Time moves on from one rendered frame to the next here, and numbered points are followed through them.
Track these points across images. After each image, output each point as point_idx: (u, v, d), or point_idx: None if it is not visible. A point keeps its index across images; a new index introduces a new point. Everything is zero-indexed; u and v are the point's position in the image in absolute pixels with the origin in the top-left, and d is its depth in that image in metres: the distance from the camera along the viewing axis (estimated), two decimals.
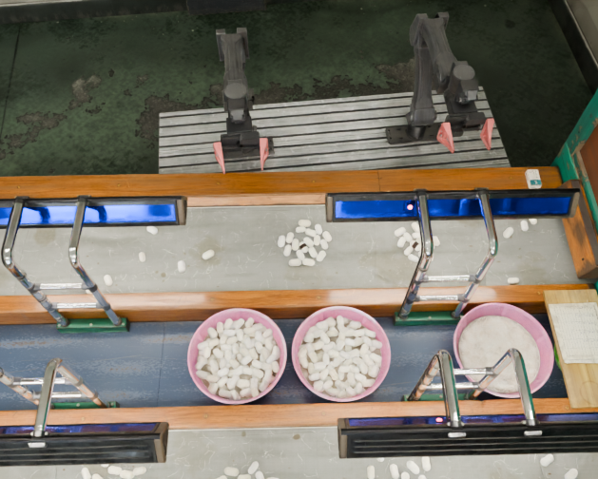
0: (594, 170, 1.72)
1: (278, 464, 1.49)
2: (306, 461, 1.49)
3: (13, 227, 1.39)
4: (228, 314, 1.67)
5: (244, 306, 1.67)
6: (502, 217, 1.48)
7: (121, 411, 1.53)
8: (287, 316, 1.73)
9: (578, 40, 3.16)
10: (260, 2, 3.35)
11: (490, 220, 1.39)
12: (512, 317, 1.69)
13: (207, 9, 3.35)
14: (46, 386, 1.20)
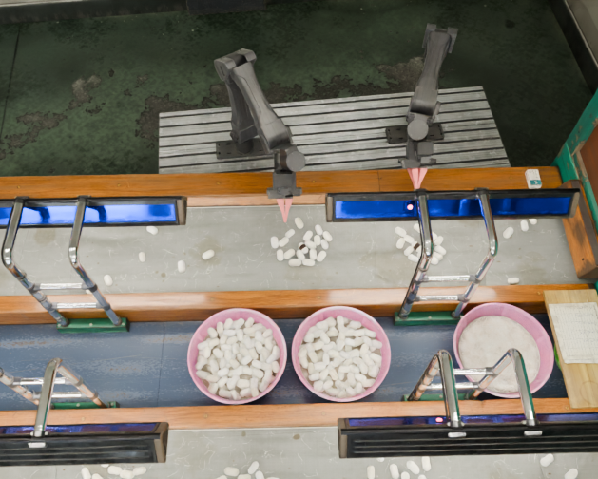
0: (594, 170, 1.72)
1: (278, 464, 1.49)
2: (306, 461, 1.49)
3: (13, 227, 1.39)
4: (228, 314, 1.67)
5: (244, 306, 1.67)
6: (502, 217, 1.48)
7: (121, 411, 1.53)
8: (287, 316, 1.73)
9: (578, 40, 3.16)
10: (260, 2, 3.35)
11: (490, 220, 1.39)
12: (512, 317, 1.69)
13: (207, 9, 3.35)
14: (46, 386, 1.20)
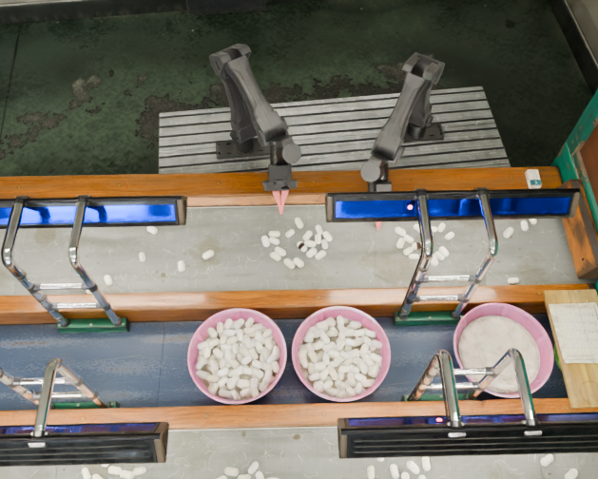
0: (594, 170, 1.72)
1: (278, 464, 1.49)
2: (306, 461, 1.49)
3: (13, 227, 1.39)
4: (228, 314, 1.67)
5: (244, 306, 1.67)
6: (502, 217, 1.48)
7: (121, 411, 1.53)
8: (287, 316, 1.73)
9: (578, 40, 3.16)
10: (260, 2, 3.35)
11: (490, 220, 1.39)
12: (512, 317, 1.69)
13: (207, 9, 3.35)
14: (46, 386, 1.20)
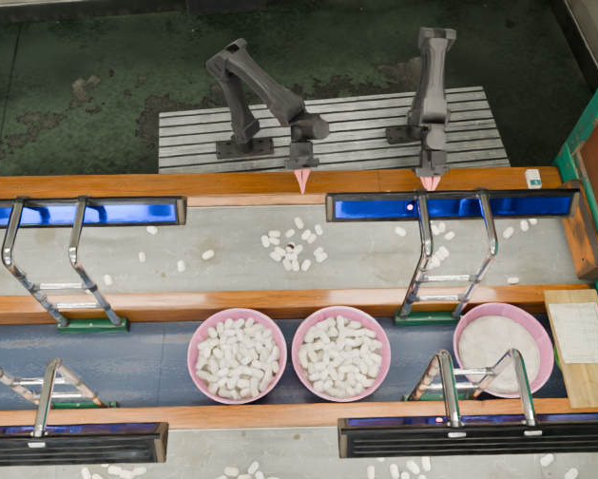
0: (594, 170, 1.72)
1: (278, 464, 1.49)
2: (306, 461, 1.49)
3: (13, 227, 1.39)
4: (228, 314, 1.67)
5: (244, 306, 1.67)
6: (502, 217, 1.48)
7: (121, 411, 1.53)
8: (287, 316, 1.73)
9: (578, 40, 3.16)
10: (260, 2, 3.35)
11: (490, 220, 1.39)
12: (512, 317, 1.69)
13: (207, 9, 3.35)
14: (46, 386, 1.20)
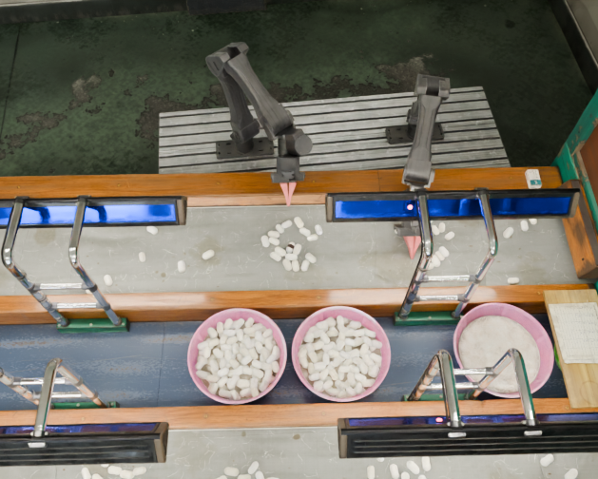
0: (594, 170, 1.72)
1: (278, 464, 1.49)
2: (306, 461, 1.49)
3: (13, 227, 1.39)
4: (228, 314, 1.67)
5: (244, 306, 1.67)
6: (502, 217, 1.48)
7: (121, 411, 1.53)
8: (287, 316, 1.73)
9: (578, 40, 3.16)
10: (260, 2, 3.35)
11: (490, 220, 1.39)
12: (512, 317, 1.69)
13: (207, 9, 3.35)
14: (46, 386, 1.20)
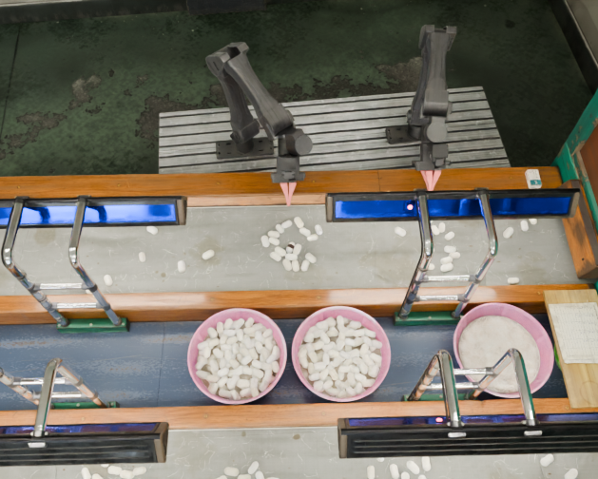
0: (594, 170, 1.72)
1: (278, 464, 1.49)
2: (306, 461, 1.49)
3: (13, 227, 1.39)
4: (228, 314, 1.67)
5: (244, 306, 1.67)
6: (502, 217, 1.48)
7: (121, 411, 1.53)
8: (287, 316, 1.73)
9: (578, 40, 3.16)
10: (260, 2, 3.35)
11: (490, 220, 1.39)
12: (512, 317, 1.69)
13: (207, 9, 3.35)
14: (46, 386, 1.20)
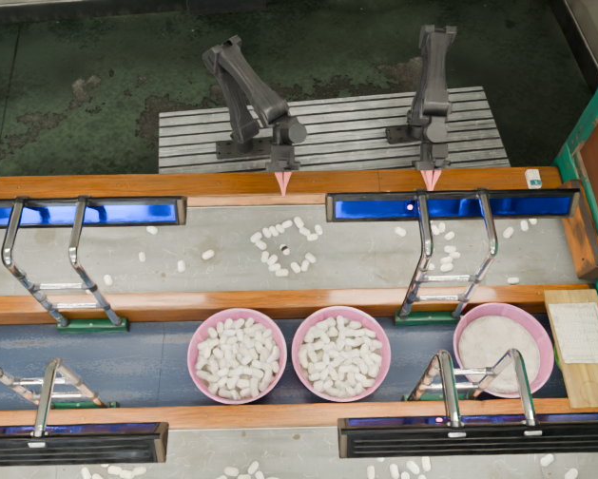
0: (594, 170, 1.72)
1: (278, 464, 1.49)
2: (306, 461, 1.49)
3: (13, 227, 1.39)
4: (228, 314, 1.67)
5: (244, 306, 1.67)
6: (502, 217, 1.48)
7: (121, 411, 1.53)
8: (287, 316, 1.73)
9: (578, 40, 3.16)
10: (260, 2, 3.35)
11: (490, 220, 1.39)
12: (512, 317, 1.69)
13: (207, 9, 3.35)
14: (46, 386, 1.20)
